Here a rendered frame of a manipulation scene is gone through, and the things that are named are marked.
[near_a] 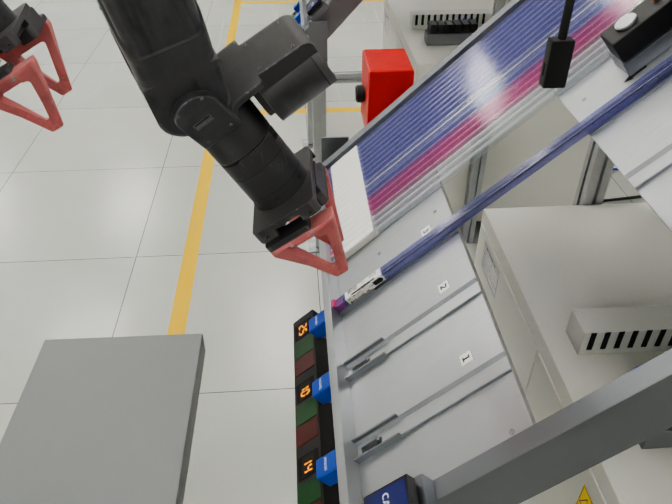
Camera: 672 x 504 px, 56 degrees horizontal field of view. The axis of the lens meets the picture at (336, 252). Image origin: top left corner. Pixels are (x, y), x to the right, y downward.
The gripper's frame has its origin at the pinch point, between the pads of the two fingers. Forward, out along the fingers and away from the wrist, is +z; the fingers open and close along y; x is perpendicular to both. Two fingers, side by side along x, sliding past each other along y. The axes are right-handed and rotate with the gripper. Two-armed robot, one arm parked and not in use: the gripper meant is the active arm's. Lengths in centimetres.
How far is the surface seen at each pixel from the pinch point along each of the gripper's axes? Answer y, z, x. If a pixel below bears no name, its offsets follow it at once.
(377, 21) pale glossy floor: 364, 100, 0
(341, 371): 0.4, 15.2, 9.2
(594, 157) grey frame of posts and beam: 50, 43, -34
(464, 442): -15.7, 14.6, -3.0
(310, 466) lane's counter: -7.3, 18.7, 16.5
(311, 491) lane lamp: -10.4, 18.7, 16.5
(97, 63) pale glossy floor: 302, 11, 138
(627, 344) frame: 11, 46, -21
